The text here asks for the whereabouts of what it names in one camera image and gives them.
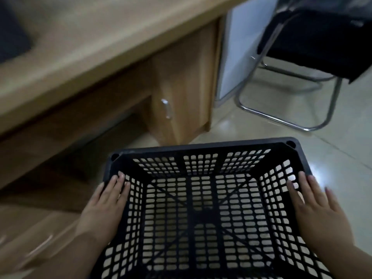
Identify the black chair with chrome frame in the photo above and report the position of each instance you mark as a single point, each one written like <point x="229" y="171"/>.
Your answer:
<point x="319" y="40"/>

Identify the brown wooden desk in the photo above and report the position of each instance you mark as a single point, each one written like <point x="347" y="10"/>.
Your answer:
<point x="116" y="40"/>

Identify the black plastic crate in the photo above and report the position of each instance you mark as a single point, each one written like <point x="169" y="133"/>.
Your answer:
<point x="203" y="146"/>

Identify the person's right hand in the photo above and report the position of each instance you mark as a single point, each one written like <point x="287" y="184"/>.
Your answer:
<point x="322" y="223"/>

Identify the person's left hand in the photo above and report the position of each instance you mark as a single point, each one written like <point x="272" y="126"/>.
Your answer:
<point x="101" y="217"/>

